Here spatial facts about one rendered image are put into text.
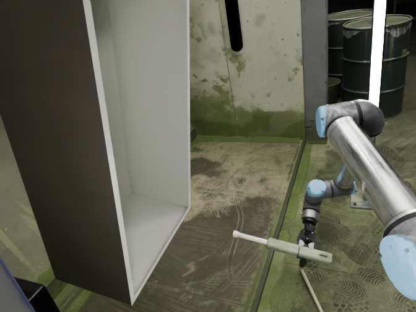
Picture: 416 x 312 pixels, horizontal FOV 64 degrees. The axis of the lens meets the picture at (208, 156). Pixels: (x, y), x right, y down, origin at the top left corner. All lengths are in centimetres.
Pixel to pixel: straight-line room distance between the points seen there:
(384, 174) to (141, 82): 101
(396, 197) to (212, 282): 120
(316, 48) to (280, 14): 39
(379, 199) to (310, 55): 203
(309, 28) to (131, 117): 172
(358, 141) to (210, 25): 214
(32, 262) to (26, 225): 22
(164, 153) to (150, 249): 45
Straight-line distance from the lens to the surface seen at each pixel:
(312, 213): 183
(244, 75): 305
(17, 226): 218
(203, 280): 195
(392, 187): 102
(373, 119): 134
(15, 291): 31
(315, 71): 293
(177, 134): 154
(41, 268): 216
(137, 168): 176
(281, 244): 172
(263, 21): 291
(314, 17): 285
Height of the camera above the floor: 148
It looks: 28 degrees down
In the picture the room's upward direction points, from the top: 11 degrees counter-clockwise
